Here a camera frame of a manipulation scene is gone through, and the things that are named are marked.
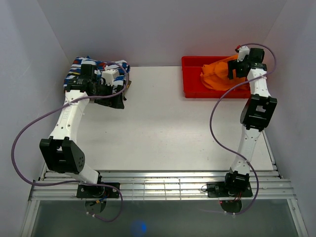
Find aluminium frame rails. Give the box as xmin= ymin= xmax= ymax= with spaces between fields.
xmin=21 ymin=133 xmax=308 ymax=237

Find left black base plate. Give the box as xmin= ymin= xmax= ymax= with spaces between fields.
xmin=76 ymin=185 xmax=119 ymax=198

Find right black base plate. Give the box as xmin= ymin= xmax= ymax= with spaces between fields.
xmin=206 ymin=181 xmax=253 ymax=198

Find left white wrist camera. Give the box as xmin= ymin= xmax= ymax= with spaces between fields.
xmin=101 ymin=69 xmax=119 ymax=85

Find orange trousers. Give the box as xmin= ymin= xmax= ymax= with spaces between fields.
xmin=200 ymin=54 xmax=246 ymax=91

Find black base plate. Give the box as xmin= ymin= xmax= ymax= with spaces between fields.
xmin=76 ymin=185 xmax=119 ymax=198
xmin=206 ymin=181 xmax=253 ymax=198

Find stack of folded clothes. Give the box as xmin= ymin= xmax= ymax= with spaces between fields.
xmin=122 ymin=80 xmax=132 ymax=101

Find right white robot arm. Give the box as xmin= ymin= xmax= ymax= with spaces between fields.
xmin=223 ymin=46 xmax=277 ymax=196

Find blue patterned folded trousers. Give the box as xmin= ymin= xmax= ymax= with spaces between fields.
xmin=63 ymin=56 xmax=130 ymax=90

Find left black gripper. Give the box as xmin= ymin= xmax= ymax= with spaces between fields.
xmin=91 ymin=80 xmax=124 ymax=109

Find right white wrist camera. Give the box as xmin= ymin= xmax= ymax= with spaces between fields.
xmin=236 ymin=46 xmax=250 ymax=62

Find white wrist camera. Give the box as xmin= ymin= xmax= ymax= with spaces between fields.
xmin=236 ymin=46 xmax=250 ymax=62
xmin=101 ymin=69 xmax=119 ymax=85

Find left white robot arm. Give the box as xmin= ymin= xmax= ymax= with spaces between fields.
xmin=39 ymin=59 xmax=128 ymax=198

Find red plastic tray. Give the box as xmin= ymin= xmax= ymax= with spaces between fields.
xmin=181 ymin=56 xmax=252 ymax=99

